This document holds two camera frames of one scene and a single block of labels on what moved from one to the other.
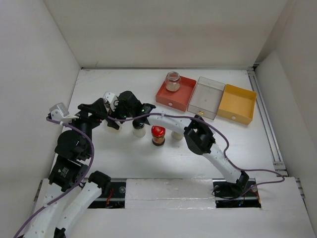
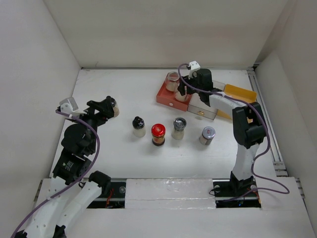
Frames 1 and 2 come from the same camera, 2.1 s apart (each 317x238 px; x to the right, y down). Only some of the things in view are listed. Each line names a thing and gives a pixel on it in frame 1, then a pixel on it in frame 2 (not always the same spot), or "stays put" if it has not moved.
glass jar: x=113 y=130 -> x=179 y=96
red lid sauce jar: x=158 y=132 stays put
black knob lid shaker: x=139 y=128 stays put
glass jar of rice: x=173 y=81 stays put
